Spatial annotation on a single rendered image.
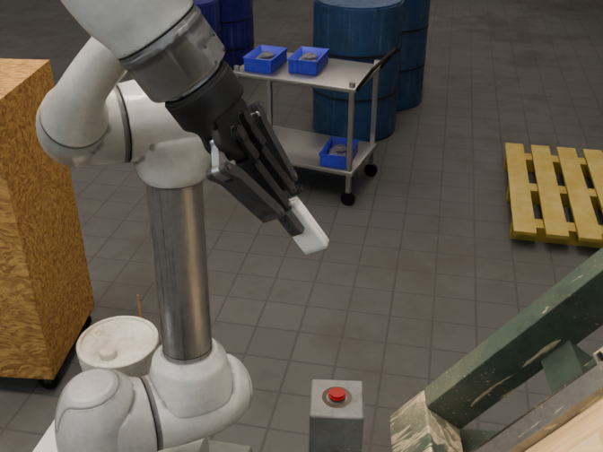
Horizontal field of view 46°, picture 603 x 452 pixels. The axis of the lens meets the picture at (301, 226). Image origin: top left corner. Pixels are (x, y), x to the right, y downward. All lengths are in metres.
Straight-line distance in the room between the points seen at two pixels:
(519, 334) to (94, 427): 0.87
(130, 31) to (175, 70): 0.05
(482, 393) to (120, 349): 1.49
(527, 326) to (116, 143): 0.91
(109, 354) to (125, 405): 1.25
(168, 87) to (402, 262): 3.19
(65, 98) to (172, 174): 0.28
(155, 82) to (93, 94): 0.31
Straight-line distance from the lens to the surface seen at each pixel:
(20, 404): 3.18
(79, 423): 1.43
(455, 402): 1.68
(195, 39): 0.68
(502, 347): 1.60
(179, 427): 1.48
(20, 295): 2.87
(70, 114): 1.03
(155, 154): 1.20
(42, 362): 3.05
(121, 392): 1.44
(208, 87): 0.69
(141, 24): 0.66
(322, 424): 1.64
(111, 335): 2.81
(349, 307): 3.46
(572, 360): 1.57
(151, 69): 0.68
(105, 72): 0.95
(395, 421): 1.75
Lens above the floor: 2.09
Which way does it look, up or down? 31 degrees down
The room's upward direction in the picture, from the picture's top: straight up
